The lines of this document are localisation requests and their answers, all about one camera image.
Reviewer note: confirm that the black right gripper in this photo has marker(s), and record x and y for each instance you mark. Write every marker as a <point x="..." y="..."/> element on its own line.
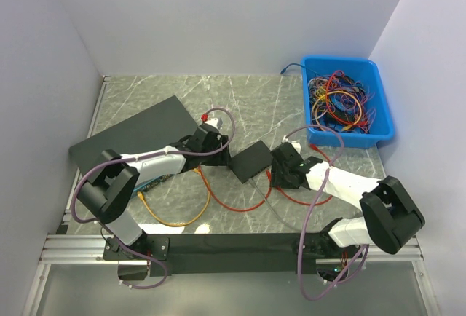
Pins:
<point x="276" y="179"/>

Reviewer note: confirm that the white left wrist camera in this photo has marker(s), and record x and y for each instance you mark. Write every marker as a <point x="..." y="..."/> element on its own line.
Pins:
<point x="212" y="121"/>

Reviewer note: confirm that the aluminium frame rail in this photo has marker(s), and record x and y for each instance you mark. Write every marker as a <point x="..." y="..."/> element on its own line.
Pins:
<point x="88" y="249"/>

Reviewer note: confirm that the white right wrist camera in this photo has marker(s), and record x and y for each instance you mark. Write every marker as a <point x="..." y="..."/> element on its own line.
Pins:
<point x="295" y="144"/>

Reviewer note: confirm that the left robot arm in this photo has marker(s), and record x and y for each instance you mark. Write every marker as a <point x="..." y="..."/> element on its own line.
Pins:
<point x="103" y="193"/>

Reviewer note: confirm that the large black network switch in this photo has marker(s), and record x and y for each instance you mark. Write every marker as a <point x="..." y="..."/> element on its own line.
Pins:
<point x="149" y="130"/>

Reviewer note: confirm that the blue plastic bin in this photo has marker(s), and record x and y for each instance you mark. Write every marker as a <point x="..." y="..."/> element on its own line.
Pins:
<point x="345" y="96"/>

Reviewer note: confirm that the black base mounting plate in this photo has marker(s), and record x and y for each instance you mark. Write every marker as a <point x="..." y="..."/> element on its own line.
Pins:
<point x="231" y="253"/>

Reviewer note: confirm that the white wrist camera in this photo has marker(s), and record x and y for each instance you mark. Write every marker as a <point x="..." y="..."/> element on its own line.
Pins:
<point x="295" y="144"/>
<point x="212" y="121"/>

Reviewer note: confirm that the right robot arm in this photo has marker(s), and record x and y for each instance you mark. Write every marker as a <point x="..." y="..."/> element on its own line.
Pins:
<point x="388" y="217"/>

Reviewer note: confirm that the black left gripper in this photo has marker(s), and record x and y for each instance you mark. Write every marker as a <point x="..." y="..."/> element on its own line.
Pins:
<point x="222" y="158"/>

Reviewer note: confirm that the small black network switch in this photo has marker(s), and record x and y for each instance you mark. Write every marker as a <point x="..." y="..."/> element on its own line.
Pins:
<point x="251" y="161"/>

